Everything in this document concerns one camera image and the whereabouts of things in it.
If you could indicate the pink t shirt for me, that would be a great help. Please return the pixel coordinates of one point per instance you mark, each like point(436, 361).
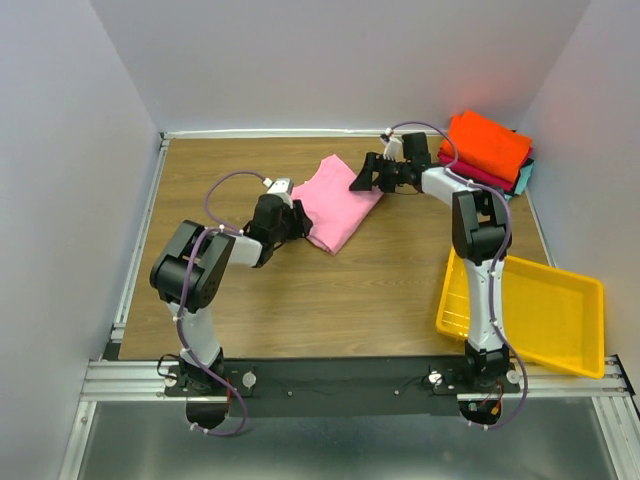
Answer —
point(335, 211)

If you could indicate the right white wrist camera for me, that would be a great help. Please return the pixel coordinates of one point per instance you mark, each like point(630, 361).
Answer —
point(392, 145)

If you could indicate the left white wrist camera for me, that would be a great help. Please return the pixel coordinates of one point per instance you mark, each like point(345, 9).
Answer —
point(280, 187)

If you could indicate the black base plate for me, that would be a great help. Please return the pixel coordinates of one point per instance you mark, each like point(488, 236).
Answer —
point(332, 387)

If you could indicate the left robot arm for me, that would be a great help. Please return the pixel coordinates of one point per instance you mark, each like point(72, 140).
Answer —
point(188, 273)

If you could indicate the yellow plastic tray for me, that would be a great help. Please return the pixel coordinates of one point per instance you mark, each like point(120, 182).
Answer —
point(555, 318)

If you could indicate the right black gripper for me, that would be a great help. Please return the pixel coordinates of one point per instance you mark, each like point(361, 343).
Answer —
point(372, 164)

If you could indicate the orange folded t shirt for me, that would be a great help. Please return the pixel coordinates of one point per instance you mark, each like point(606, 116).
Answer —
point(480, 140)

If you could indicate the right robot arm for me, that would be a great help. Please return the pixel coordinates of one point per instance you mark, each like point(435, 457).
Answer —
point(481, 234)

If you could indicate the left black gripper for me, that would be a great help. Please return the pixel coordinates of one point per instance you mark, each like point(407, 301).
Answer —
point(301, 223)

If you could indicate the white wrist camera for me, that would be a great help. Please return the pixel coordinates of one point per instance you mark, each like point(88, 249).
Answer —
point(280, 187)
point(392, 145)

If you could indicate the teal folded t shirt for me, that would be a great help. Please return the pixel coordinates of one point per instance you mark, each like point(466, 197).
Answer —
point(520, 187)

